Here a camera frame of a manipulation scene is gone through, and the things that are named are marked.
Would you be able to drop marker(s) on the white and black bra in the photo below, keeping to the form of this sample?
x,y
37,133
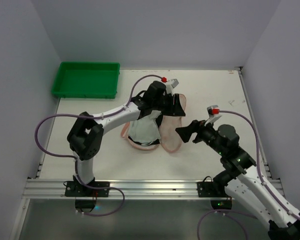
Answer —
x,y
143,134

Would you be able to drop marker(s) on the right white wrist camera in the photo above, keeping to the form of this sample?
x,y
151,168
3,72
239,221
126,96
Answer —
x,y
213,113

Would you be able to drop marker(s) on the green plastic tray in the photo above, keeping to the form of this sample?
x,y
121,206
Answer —
x,y
92,80

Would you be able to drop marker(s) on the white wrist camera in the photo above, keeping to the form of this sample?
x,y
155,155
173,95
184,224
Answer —
x,y
213,113
171,84

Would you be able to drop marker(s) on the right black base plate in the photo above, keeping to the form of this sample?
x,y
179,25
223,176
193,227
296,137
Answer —
x,y
213,187

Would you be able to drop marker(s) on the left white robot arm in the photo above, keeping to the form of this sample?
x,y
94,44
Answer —
x,y
85,137

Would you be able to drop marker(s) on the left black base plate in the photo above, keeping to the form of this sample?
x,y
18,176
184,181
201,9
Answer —
x,y
99,189

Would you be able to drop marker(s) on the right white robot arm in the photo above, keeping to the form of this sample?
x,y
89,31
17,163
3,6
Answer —
x,y
242,180

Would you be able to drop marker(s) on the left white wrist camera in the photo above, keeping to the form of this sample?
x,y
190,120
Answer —
x,y
171,84

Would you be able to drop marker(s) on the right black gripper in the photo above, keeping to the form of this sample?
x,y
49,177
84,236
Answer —
x,y
196,130

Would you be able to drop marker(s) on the aluminium front rail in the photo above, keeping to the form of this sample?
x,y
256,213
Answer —
x,y
54,189

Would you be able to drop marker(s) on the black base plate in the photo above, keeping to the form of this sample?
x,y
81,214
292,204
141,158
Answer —
x,y
99,189
213,187

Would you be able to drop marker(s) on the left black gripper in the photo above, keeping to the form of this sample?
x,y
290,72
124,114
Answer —
x,y
172,104

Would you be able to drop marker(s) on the floral fabric laundry bag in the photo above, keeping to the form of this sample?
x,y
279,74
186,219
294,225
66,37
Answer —
x,y
170,140

